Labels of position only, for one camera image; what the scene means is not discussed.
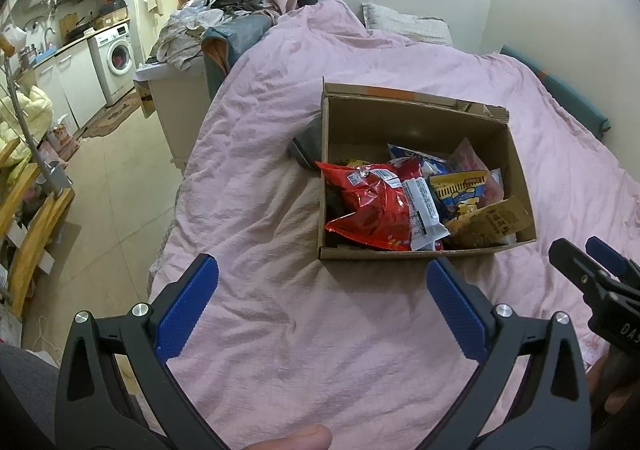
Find light clothes pile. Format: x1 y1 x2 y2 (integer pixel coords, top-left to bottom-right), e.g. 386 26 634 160
150 0 226 73

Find white washing machine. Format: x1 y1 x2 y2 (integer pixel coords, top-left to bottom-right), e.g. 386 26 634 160
87 22 137 105

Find patterned floor mat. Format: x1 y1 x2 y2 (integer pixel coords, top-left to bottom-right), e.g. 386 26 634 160
81 92 143 139

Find yellow quilt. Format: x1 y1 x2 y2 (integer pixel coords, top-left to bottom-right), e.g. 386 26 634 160
0 84 55 165

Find small brown carton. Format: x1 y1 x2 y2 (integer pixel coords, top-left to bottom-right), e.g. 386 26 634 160
92 7 130 30

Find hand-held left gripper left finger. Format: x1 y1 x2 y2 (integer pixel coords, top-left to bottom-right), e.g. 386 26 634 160
54 253 227 450

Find dark plaid cloth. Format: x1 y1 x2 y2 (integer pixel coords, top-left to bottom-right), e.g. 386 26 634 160
291 112 323 171

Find blue star snack bag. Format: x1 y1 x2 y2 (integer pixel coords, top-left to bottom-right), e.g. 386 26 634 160
387 144 448 178

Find person's grey trousers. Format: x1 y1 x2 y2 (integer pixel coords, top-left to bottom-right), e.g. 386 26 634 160
0 345 61 450

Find long biscuit packet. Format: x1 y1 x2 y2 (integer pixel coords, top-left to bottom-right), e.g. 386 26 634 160
400 176 451 251

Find grey pillow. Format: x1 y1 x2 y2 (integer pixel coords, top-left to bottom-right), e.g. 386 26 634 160
361 3 453 46

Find white base cabinet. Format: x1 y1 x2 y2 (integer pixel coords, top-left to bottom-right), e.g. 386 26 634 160
32 40 108 131

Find tan kraft snack packet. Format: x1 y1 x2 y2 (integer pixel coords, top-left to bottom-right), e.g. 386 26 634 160
447 196 533 248

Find red snack bag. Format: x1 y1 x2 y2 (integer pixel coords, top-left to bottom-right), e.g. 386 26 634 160
315 157 426 251

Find wooden rack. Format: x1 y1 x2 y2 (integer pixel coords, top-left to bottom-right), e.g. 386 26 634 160
0 137 76 318

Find teal bolster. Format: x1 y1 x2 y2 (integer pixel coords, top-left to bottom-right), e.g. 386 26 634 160
500 44 610 133

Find brown cardboard box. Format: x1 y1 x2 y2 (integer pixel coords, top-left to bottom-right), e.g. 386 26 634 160
318 76 538 261

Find pink snack packet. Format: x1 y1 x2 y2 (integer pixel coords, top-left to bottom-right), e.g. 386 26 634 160
445 137 505 203

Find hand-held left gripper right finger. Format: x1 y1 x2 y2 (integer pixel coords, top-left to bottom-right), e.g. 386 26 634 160
426 257 593 450

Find blue yellow cartoon snack bag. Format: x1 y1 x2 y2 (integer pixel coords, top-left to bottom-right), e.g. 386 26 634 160
429 170 501 225

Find person's left hand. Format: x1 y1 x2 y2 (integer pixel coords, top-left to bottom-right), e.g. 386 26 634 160
245 424 333 450

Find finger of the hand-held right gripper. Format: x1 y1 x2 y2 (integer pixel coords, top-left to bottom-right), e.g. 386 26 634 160
548 239 608 293
586 236 640 283

